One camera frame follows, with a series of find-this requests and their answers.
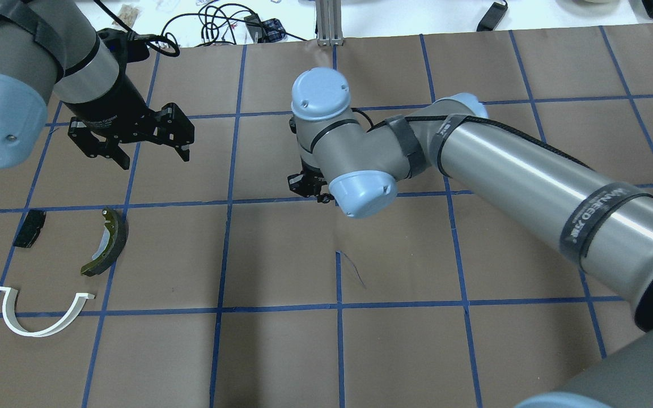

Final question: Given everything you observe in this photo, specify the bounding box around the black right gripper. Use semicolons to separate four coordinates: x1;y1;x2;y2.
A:
287;159;336;203

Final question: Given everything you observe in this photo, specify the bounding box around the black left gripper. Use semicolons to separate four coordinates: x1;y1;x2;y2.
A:
67;103;195;170

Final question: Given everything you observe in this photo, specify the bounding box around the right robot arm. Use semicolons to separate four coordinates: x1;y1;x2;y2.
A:
288;67;653;407

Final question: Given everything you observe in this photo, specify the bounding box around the green brake shoe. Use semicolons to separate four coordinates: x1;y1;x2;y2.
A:
80;207;129;277

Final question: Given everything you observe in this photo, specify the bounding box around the black brake pad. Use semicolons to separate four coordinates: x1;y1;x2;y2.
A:
12;209;46;248

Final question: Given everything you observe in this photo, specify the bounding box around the white curved plastic part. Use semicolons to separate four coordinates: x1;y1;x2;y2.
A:
0;287;96;338

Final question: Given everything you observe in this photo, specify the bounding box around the black power adapter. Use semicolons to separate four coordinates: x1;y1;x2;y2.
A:
475;1;510;32

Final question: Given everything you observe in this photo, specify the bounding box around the aluminium frame post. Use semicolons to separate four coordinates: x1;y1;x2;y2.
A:
314;0;344;46

